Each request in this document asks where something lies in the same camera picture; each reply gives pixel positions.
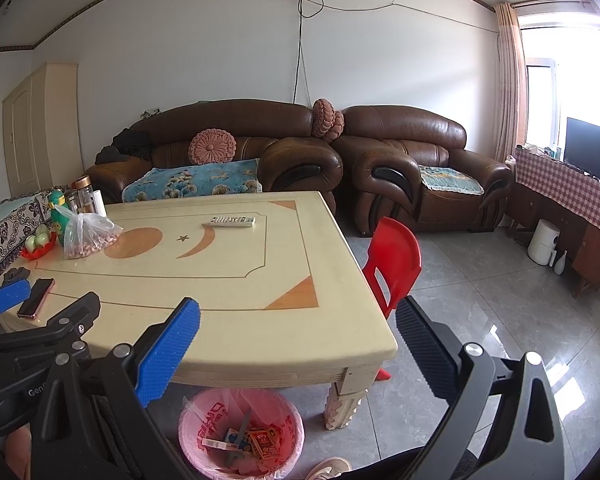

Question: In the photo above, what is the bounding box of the brown leather armchair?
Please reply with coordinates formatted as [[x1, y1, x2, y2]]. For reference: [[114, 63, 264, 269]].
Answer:
[[332, 105, 513, 236]]

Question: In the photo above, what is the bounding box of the red plastic chair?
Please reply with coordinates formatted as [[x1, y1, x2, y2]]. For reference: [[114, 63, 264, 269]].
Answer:
[[362, 217, 422, 381]]

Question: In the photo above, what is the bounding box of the white round appliance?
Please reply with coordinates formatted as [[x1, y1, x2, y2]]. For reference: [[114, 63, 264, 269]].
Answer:
[[527, 219, 561, 266]]

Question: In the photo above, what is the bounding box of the white remote control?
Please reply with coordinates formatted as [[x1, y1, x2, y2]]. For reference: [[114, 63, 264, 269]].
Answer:
[[203, 215, 257, 228]]

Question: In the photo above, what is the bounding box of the carved beige table leg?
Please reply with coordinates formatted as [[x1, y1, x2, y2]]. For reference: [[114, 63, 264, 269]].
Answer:
[[324, 382, 368, 431]]

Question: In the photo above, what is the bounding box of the clear bag of peanuts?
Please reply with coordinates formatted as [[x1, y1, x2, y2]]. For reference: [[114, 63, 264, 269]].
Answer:
[[63, 211, 123, 260]]

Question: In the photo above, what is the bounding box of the brown wooden cabinet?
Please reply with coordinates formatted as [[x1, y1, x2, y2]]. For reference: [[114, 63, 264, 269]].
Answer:
[[507, 180, 600, 298]]

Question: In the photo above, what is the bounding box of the person's dark trouser leg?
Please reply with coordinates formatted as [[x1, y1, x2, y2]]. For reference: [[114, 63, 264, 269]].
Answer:
[[330, 447, 481, 480]]

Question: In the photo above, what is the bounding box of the red checked cloth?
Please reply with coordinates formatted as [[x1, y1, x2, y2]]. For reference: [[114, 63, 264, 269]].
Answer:
[[515, 146, 600, 240]]

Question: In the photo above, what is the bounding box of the black wall cable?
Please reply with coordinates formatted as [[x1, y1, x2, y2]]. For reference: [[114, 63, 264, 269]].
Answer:
[[280, 0, 326, 103]]

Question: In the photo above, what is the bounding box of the glass bottle with copper cap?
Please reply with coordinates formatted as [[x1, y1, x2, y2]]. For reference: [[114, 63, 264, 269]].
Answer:
[[75, 175, 97, 215]]

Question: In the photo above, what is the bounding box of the beige shoe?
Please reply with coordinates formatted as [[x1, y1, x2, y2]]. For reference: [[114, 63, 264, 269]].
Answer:
[[305, 456, 353, 480]]

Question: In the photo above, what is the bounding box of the pink curtain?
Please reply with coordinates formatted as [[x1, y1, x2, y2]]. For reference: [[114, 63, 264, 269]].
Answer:
[[495, 2, 528, 158]]

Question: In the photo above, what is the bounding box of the blue floral blanket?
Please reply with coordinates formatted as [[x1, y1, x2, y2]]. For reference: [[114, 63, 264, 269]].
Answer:
[[121, 158, 263, 204]]

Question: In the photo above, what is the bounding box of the red and gold card box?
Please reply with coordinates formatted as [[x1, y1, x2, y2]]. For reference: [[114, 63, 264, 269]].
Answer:
[[247, 427, 281, 461]]

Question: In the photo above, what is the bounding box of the pink lined waste bin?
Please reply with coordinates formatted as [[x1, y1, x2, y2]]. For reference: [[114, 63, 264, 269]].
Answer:
[[178, 388, 305, 478]]

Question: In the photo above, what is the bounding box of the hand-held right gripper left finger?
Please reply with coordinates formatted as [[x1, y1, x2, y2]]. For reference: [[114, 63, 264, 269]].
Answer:
[[30, 297, 202, 480]]

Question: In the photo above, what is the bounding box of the dark clothes pile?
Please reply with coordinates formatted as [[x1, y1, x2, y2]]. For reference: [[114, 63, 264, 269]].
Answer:
[[96, 129, 153, 163]]

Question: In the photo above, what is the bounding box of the person's left forearm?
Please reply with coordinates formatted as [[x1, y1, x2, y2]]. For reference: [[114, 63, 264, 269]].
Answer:
[[5, 427, 32, 480]]

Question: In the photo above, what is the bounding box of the cream wardrobe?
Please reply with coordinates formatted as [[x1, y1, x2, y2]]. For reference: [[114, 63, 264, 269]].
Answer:
[[2, 62, 83, 198]]

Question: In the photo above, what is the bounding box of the black television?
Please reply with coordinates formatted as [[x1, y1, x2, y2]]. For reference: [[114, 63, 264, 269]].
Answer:
[[565, 117, 600, 186]]

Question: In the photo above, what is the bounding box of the pink smartphone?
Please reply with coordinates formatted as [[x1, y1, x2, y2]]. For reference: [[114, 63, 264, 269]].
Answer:
[[16, 278, 56, 320]]

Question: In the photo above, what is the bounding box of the brown leather sofa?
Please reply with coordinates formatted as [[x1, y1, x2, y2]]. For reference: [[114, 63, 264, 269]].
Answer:
[[85, 99, 343, 211]]

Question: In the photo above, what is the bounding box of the red fruit tray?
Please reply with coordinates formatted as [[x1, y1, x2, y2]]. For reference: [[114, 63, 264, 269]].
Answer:
[[21, 225, 58, 260]]

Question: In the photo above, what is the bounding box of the teal seat cover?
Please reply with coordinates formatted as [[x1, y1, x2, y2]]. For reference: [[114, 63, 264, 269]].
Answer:
[[419, 166, 485, 197]]

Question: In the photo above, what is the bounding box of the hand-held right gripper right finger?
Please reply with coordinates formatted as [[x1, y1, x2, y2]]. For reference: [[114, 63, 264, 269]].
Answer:
[[395, 296, 568, 480]]

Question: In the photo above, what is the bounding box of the green plastic bottle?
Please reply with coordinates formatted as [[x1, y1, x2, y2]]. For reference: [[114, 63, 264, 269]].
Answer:
[[49, 190, 71, 246]]

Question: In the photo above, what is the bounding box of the black and white patterned cloth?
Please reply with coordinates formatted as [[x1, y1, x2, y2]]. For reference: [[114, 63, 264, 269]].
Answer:
[[0, 192, 56, 291]]

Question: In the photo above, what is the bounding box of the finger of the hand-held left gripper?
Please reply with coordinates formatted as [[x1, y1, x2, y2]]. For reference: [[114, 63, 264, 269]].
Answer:
[[0, 279, 32, 317], [45, 292, 102, 342]]

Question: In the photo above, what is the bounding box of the window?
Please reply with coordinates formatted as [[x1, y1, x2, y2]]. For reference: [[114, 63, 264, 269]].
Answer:
[[522, 25, 600, 146]]

